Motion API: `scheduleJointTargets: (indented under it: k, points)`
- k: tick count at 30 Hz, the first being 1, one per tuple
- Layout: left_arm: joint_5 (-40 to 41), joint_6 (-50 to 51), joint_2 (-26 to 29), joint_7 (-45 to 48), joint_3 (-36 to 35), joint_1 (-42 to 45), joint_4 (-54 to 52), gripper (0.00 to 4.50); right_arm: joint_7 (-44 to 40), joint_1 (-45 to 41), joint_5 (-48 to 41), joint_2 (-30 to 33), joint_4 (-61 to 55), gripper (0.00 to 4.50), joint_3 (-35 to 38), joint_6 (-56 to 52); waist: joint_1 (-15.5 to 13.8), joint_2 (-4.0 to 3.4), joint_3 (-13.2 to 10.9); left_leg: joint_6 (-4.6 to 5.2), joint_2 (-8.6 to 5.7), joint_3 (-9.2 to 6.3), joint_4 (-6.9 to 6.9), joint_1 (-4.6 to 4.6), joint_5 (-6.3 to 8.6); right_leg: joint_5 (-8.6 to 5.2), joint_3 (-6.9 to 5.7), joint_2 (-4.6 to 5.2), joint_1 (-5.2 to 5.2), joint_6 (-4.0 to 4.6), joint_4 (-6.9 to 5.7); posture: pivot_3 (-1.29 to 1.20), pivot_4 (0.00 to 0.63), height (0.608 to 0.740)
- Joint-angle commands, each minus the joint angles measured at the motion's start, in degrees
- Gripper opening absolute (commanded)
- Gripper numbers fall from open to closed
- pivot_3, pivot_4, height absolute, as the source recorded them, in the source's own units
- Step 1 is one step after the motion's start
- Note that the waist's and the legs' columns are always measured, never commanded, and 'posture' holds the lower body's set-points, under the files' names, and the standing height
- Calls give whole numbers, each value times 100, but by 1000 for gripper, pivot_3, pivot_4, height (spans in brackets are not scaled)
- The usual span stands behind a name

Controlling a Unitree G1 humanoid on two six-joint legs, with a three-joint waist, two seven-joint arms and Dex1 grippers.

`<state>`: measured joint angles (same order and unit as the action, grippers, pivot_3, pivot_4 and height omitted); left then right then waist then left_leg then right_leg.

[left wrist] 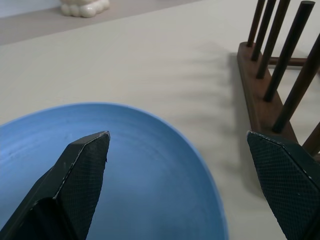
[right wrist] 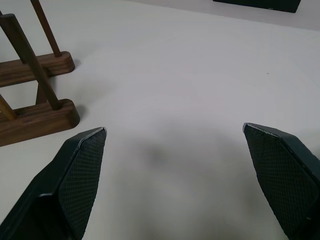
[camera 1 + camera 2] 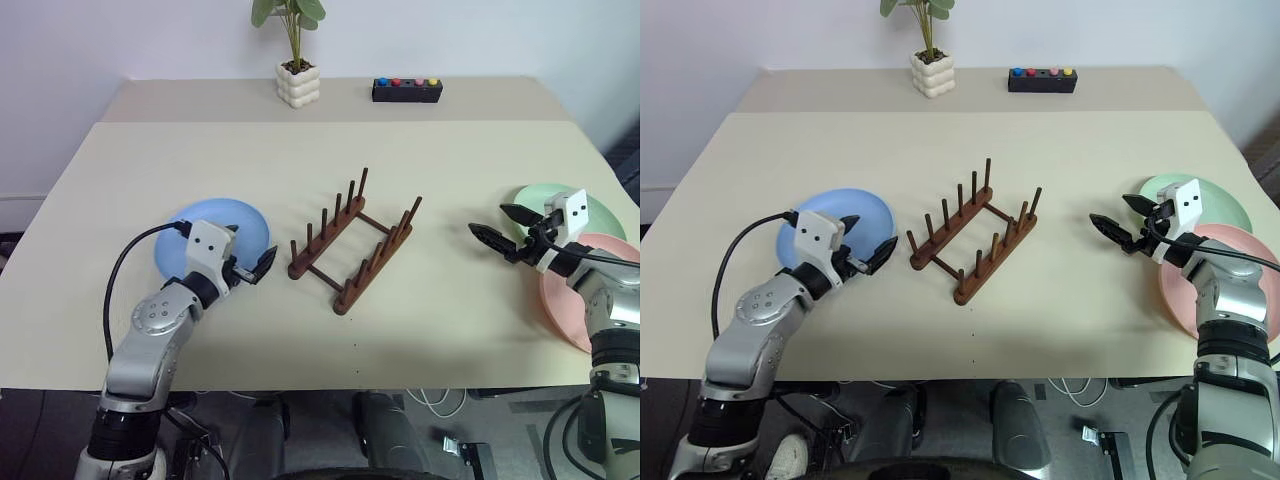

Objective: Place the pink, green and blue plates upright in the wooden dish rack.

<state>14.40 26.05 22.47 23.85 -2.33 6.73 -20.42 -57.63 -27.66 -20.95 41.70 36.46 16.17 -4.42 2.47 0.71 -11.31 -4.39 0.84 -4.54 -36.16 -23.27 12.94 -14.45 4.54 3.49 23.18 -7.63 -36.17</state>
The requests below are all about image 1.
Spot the dark wooden dish rack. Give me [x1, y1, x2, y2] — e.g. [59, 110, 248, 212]
[236, 0, 320, 161]

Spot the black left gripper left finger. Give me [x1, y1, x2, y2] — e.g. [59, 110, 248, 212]
[0, 130, 111, 240]

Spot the blue plate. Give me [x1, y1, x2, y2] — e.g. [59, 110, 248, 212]
[0, 101, 229, 240]

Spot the cream bumpy ceramic object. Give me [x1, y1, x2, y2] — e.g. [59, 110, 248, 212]
[60, 0, 111, 19]

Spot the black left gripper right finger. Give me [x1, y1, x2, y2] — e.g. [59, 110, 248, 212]
[246, 130, 320, 240]

